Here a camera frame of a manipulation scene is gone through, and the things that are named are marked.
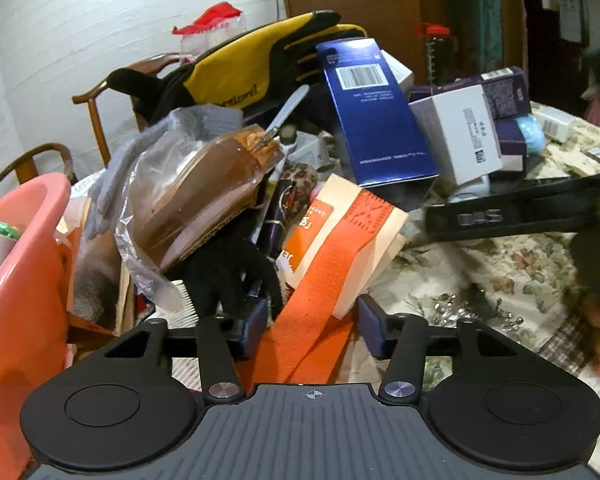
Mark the yellow black work glove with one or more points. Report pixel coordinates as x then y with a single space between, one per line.
254 72

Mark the brown item in plastic bag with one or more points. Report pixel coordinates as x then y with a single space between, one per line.
180 192

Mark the purple box lower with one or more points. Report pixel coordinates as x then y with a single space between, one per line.
513 147

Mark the purple box upper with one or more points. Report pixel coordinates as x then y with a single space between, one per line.
505 89

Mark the blue barcode box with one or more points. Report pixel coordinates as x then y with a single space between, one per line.
382 143

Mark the purple box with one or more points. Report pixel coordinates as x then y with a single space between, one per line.
513 147
505 89

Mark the pile of silver pins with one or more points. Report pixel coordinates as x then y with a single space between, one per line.
449 309

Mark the wooden chair round back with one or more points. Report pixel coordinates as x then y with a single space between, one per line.
25 169

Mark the small white box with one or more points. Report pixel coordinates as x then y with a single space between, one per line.
557 125

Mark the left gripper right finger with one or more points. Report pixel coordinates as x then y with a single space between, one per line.
405 341

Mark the pink plastic basin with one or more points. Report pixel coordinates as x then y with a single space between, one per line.
33 316

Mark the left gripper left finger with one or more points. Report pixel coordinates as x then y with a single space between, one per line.
242 336

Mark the red cap sauce bottle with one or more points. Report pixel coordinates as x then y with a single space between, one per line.
440 52

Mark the white barcode box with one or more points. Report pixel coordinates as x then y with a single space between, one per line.
460 130

